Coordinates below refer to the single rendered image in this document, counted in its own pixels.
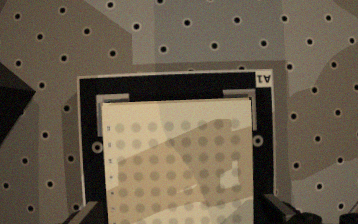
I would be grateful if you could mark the beige pcr plate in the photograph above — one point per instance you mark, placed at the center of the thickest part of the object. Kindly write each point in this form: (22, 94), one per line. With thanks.
(179, 161)

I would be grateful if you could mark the grey flat base plate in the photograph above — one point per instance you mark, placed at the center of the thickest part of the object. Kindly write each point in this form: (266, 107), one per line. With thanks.
(311, 45)

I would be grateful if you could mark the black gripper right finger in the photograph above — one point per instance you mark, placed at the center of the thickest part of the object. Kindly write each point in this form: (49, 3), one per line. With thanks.
(271, 211)

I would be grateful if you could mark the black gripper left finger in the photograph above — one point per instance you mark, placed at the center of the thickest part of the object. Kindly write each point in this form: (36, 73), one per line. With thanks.
(91, 213)

